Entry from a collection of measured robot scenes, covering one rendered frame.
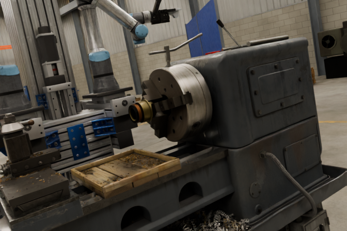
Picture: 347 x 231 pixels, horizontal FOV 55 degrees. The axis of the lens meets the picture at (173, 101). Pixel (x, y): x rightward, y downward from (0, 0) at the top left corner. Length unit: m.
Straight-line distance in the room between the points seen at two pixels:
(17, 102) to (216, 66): 0.97
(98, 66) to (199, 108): 0.79
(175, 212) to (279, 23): 11.28
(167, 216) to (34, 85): 1.08
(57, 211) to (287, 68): 1.12
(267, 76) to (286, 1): 10.77
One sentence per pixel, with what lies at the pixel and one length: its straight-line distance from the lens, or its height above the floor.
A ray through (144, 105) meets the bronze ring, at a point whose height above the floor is 1.11.
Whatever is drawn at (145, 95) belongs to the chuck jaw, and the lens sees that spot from 1.37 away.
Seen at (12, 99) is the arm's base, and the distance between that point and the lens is 1.76.
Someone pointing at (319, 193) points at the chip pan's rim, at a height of 0.57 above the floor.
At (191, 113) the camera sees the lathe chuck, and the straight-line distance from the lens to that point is 1.28.
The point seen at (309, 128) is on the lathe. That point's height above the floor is 0.82.
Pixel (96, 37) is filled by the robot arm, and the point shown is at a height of 1.48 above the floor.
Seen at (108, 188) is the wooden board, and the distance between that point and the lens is 1.11.
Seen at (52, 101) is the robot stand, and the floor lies 1.17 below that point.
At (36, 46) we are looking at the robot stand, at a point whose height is 1.48.
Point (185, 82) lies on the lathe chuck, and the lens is 1.29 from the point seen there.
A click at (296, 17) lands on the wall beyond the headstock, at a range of 12.03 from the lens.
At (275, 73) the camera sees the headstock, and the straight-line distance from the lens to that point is 1.53.
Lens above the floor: 1.24
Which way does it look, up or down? 6 degrees down
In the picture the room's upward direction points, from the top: 11 degrees counter-clockwise
